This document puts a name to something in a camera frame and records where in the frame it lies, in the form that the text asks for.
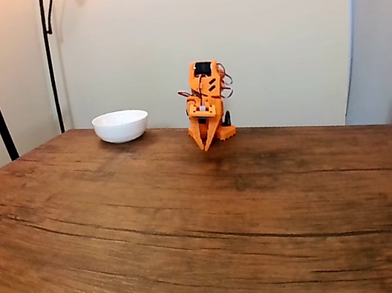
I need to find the white bowl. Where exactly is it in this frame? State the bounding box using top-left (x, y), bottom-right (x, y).
top-left (90, 105), bottom-right (153, 148)

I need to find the black base cable plug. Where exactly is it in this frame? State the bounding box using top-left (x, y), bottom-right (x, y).
top-left (221, 109), bottom-right (235, 128)

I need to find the black floor lamp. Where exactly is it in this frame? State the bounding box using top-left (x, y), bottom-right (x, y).
top-left (37, 0), bottom-right (120, 135)

